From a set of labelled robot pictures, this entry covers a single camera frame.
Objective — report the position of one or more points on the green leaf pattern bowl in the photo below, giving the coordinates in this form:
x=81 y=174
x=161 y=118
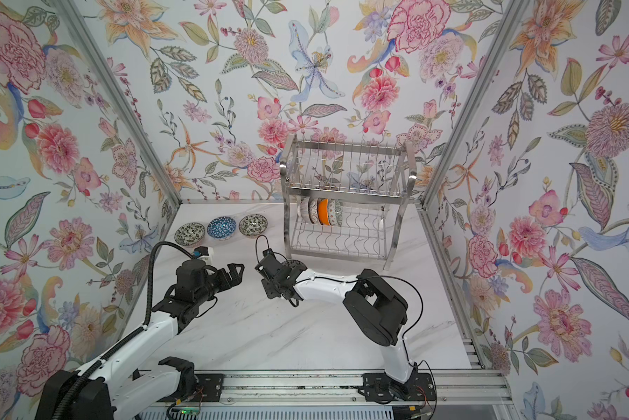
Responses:
x=190 y=234

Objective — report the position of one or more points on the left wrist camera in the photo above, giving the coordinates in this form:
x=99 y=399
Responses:
x=204 y=253

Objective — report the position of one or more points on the two-tier steel dish rack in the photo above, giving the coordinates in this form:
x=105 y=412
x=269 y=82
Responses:
x=374 y=184

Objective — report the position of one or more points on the dark speckled bowl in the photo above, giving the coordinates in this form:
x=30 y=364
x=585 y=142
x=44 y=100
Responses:
x=253 y=225

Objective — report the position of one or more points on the pale green pattern bowl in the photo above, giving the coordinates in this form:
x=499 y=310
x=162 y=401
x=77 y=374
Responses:
x=335 y=212

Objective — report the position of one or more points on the brown mandala pattern bowl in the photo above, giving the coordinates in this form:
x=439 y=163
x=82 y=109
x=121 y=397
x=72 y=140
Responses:
x=313 y=211

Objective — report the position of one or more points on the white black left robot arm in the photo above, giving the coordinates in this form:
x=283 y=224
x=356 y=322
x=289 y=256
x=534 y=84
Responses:
x=125 y=357

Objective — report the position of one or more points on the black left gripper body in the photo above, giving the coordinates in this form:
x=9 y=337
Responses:
x=208 y=290

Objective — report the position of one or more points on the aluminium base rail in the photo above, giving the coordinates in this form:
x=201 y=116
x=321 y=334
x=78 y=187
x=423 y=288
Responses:
x=441 y=387

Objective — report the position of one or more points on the plain white bowl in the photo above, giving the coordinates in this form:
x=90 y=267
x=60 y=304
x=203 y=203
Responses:
x=322 y=212

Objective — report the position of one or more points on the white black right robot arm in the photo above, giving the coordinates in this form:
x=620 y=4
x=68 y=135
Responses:
x=378 y=310

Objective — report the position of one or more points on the blue pattern bowl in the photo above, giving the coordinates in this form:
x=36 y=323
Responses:
x=222 y=228

